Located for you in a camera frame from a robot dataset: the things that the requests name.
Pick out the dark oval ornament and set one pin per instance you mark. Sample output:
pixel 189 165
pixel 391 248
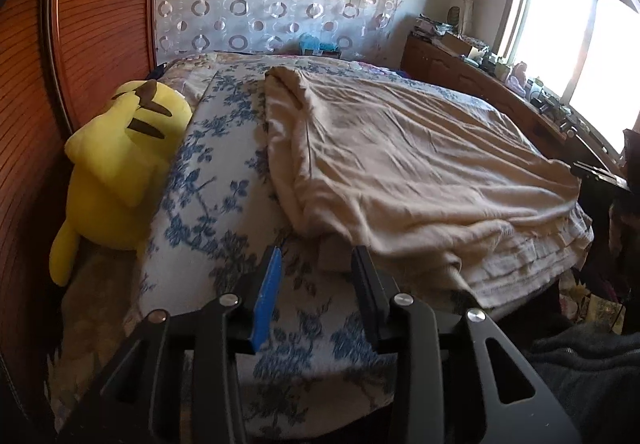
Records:
pixel 453 16

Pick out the pile of papers and cloths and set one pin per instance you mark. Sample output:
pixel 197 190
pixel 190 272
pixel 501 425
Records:
pixel 431 26

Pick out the small box with blue packets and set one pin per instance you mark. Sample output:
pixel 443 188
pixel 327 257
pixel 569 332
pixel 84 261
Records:
pixel 317 45

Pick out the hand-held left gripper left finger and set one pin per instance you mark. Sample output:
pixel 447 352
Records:
pixel 265 304

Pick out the open cardboard box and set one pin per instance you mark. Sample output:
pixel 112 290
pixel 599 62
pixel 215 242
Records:
pixel 457 44

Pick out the yellow floral bag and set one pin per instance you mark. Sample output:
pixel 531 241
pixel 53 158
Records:
pixel 595 306

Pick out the long wooden cabinet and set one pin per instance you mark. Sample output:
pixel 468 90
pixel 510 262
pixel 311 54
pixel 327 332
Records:
pixel 450 74

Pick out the yellow plush toy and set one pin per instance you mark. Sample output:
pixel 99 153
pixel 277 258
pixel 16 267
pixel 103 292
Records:
pixel 110 164

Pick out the beige printed t-shirt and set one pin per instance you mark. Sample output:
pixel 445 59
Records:
pixel 400 164

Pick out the black chair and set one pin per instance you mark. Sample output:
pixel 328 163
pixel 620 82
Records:
pixel 612 204

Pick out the dark grey garment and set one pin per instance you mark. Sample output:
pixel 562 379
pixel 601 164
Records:
pixel 590 384

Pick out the wooden-framed window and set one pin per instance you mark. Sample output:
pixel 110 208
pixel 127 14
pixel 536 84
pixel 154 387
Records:
pixel 565 39

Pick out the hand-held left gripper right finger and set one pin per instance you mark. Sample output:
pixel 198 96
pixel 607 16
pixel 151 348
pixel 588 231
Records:
pixel 367 299

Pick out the pink figurine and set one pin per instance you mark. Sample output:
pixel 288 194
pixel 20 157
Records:
pixel 517 76

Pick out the wooden slatted wardrobe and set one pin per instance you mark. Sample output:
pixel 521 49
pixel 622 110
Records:
pixel 100 24

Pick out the blue floral cloth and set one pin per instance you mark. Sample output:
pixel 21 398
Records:
pixel 215 204

